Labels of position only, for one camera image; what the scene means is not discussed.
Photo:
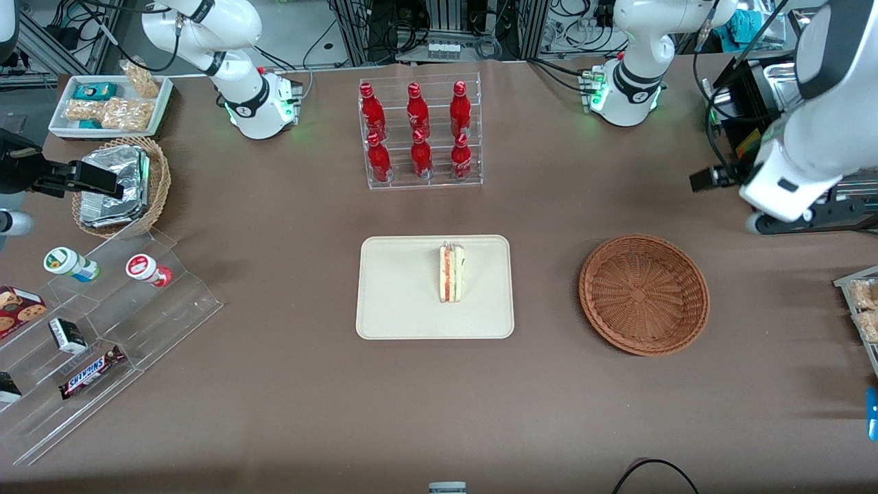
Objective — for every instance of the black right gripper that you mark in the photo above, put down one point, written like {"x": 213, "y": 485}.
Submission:
{"x": 19, "y": 171}

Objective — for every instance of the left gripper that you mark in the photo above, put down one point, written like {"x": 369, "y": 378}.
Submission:
{"x": 728, "y": 176}

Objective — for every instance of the triangular sandwich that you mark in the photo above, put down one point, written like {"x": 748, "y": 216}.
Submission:
{"x": 451, "y": 274}

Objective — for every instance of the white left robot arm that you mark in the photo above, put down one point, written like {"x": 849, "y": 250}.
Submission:
{"x": 634, "y": 41}

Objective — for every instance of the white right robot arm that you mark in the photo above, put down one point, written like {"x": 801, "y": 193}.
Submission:
{"x": 236, "y": 62}

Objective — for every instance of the white rectangular snack tray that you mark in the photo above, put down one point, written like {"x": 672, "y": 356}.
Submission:
{"x": 62, "y": 127}

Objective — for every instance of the light tan wicker basket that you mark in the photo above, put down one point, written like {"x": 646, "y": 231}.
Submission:
{"x": 159, "y": 182}

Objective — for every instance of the brown round wicker basket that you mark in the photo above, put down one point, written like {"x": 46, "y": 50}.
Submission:
{"x": 645, "y": 295}

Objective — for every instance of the grey tray with snack bags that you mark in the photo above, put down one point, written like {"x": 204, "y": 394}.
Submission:
{"x": 845, "y": 281}

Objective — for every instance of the beige rectangular tray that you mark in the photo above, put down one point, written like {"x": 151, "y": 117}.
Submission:
{"x": 398, "y": 288}

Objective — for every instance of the foil wrapped food stack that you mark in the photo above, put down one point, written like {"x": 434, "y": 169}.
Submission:
{"x": 113, "y": 165}

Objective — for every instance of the small teal snack packet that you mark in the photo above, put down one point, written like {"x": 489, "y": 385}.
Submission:
{"x": 89, "y": 124}

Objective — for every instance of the large clear bag of peanuts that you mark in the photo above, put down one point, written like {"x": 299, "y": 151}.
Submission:
{"x": 127, "y": 115}

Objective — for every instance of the black food warmer appliance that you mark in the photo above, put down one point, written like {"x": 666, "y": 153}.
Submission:
{"x": 748, "y": 103}

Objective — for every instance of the green lid yogurt bottle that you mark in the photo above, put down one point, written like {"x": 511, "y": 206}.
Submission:
{"x": 68, "y": 263}

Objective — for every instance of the red lid yogurt bottle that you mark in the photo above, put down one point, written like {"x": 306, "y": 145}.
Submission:
{"x": 145, "y": 269}

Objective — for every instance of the metal warmer pan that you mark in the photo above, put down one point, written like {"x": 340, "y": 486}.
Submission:
{"x": 775, "y": 86}

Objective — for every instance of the red cookie box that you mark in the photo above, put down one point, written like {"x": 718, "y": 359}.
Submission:
{"x": 17, "y": 309}

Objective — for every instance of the teal cloth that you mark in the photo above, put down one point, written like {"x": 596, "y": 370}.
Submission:
{"x": 741, "y": 27}

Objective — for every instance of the clear acrylic stepped display stand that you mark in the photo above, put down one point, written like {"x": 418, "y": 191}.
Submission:
{"x": 151, "y": 322}

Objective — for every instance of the small black white carton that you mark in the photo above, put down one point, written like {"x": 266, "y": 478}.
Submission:
{"x": 67, "y": 336}

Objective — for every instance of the Snickers chocolate bar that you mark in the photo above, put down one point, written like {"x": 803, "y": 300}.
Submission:
{"x": 90, "y": 372}

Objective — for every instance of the clear bag of puffed snacks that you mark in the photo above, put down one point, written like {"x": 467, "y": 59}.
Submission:
{"x": 865, "y": 295}
{"x": 868, "y": 326}

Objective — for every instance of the black snack box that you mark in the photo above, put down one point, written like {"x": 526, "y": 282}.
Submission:
{"x": 8, "y": 387}

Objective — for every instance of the red cola bottle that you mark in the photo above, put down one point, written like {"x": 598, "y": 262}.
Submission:
{"x": 460, "y": 113}
{"x": 421, "y": 159}
{"x": 461, "y": 161}
{"x": 370, "y": 113}
{"x": 417, "y": 113}
{"x": 378, "y": 163}

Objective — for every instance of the clear acrylic bottle rack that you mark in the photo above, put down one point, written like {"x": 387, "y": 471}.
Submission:
{"x": 439, "y": 185}

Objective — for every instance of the blue plastic object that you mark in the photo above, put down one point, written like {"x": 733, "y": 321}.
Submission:
{"x": 872, "y": 415}

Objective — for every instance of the grey device edge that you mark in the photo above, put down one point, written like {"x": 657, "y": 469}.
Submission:
{"x": 447, "y": 488}

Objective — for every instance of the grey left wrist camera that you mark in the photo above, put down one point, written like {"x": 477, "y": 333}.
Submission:
{"x": 760, "y": 224}

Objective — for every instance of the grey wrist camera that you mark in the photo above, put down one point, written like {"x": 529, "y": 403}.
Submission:
{"x": 760, "y": 224}
{"x": 15, "y": 223}

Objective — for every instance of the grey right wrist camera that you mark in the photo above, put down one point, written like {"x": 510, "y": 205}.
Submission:
{"x": 15, "y": 223}

